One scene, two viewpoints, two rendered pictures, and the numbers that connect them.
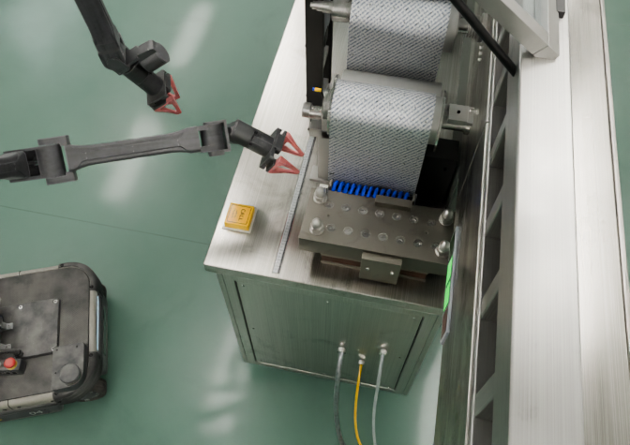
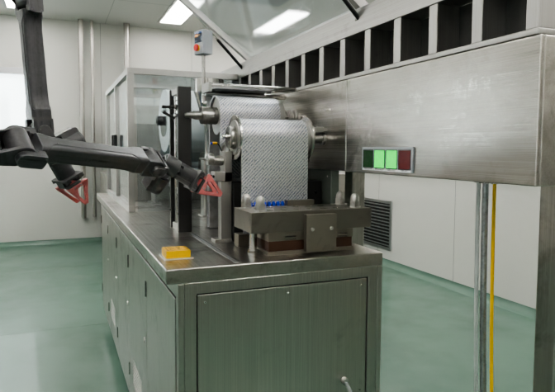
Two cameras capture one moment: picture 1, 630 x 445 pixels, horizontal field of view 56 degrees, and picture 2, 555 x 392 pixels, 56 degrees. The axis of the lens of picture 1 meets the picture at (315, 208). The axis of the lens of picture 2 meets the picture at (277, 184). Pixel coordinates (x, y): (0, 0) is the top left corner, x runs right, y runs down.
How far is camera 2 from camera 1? 148 cm
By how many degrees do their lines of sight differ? 60
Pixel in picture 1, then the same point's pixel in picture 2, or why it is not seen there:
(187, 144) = (137, 154)
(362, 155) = (266, 167)
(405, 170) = (297, 177)
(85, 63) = not seen: outside the picture
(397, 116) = (284, 125)
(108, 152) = (75, 144)
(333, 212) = not seen: hidden behind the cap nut
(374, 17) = (234, 104)
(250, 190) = not seen: hidden behind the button
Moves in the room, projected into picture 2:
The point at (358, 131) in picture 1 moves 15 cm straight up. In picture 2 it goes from (262, 139) to (262, 93)
